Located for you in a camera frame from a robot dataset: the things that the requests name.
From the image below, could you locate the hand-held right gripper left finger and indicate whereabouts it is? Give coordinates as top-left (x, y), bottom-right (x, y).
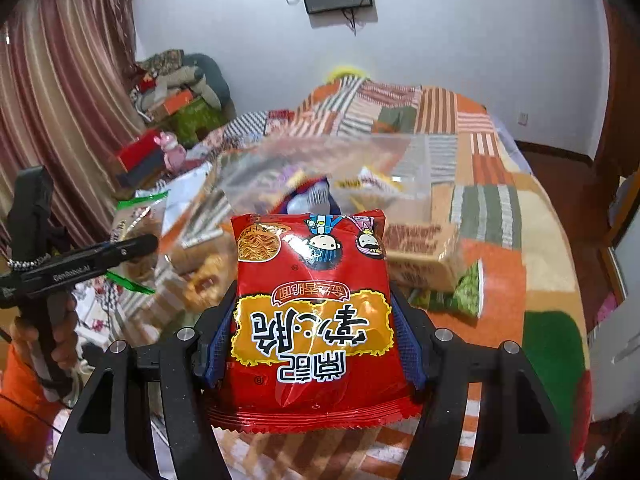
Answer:
top-left (47, 280), bottom-right (238, 480)

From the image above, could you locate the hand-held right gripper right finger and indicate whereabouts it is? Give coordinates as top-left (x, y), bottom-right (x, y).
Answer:
top-left (390, 287), bottom-right (586, 480)

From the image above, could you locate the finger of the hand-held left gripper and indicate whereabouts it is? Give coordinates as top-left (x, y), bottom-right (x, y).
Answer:
top-left (102, 234), bottom-right (160, 267)

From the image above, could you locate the red noodle snack packet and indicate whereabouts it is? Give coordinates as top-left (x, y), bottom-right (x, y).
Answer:
top-left (206, 212), bottom-right (423, 433)

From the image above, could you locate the clear plastic container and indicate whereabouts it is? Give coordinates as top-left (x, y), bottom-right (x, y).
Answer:
top-left (165, 132), bottom-right (481, 311)

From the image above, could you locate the person's left forearm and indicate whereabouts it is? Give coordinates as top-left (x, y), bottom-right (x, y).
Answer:
top-left (0, 355), bottom-right (66, 456)

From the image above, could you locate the person's left hand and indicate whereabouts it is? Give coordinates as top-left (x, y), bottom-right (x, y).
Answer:
top-left (10, 307), bottom-right (81, 386)

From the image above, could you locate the clear bag with green seal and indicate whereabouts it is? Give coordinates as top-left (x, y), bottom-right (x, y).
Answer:
top-left (107, 192), bottom-right (173, 296)

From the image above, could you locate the clear bag of brown biscuits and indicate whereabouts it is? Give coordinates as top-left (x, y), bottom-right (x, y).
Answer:
top-left (165, 240), bottom-right (238, 311)

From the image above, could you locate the green snack packet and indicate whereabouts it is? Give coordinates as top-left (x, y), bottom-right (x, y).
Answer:
top-left (410, 262), bottom-right (483, 318)

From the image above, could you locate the white plastic bag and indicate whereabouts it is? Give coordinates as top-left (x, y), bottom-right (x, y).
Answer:
top-left (162, 167), bottom-right (226, 241)

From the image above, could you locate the brown snack packet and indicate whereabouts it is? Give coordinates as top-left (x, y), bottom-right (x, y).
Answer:
top-left (382, 222), bottom-right (473, 291)

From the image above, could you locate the red box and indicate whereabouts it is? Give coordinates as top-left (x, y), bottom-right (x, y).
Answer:
top-left (116, 130), bottom-right (171, 188)

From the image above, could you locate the pink plush toy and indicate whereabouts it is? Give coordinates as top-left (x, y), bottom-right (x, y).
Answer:
top-left (152, 131), bottom-right (188, 171)

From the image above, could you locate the striped curtain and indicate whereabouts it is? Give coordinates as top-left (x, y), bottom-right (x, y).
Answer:
top-left (0, 0), bottom-right (151, 261)

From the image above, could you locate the orange box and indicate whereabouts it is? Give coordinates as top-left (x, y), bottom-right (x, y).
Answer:
top-left (150, 89), bottom-right (196, 116)

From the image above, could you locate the blue and white snack packet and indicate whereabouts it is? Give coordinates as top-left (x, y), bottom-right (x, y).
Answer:
top-left (272, 177), bottom-right (343, 216)

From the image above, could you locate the patchwork blanket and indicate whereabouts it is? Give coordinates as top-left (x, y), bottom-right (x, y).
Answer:
top-left (75, 77), bottom-right (593, 480)

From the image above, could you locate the yellow and white snack packet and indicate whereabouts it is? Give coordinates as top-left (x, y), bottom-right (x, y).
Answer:
top-left (335, 167), bottom-right (403, 196)

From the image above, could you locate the pile of clothes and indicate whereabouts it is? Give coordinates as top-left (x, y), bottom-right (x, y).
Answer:
top-left (135, 50), bottom-right (211, 111)

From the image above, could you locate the yellow object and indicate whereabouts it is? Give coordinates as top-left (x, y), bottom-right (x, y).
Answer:
top-left (325, 64), bottom-right (368, 83)

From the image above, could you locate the wooden door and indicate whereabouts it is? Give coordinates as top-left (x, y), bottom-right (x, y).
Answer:
top-left (592, 0), bottom-right (640, 181)

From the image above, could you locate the white wardrobe with wooden frame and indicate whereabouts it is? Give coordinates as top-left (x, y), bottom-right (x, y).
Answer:
top-left (587, 167), bottom-right (640, 423)

